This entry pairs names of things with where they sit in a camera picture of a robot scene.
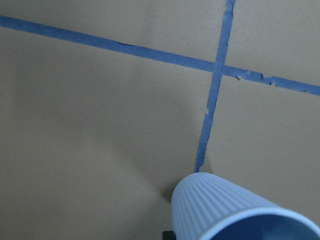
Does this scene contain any blue ribbed cup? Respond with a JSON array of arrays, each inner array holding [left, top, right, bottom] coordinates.
[[171, 172, 320, 240]]

